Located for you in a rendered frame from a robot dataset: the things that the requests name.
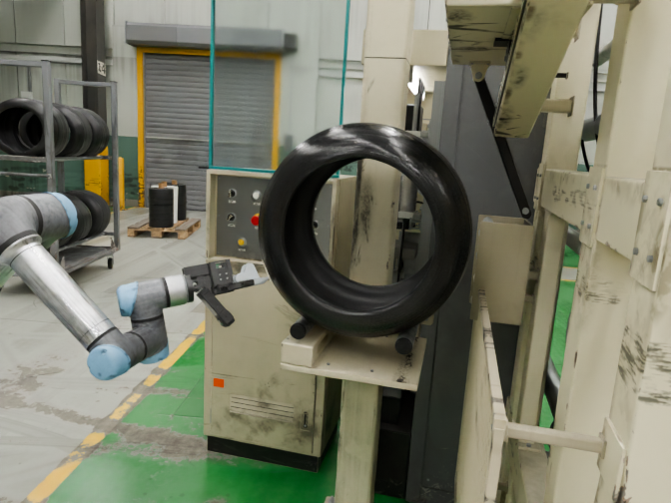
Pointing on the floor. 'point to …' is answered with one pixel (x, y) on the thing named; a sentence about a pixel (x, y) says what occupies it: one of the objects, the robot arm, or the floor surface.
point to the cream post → (374, 230)
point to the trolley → (52, 120)
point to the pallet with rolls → (166, 213)
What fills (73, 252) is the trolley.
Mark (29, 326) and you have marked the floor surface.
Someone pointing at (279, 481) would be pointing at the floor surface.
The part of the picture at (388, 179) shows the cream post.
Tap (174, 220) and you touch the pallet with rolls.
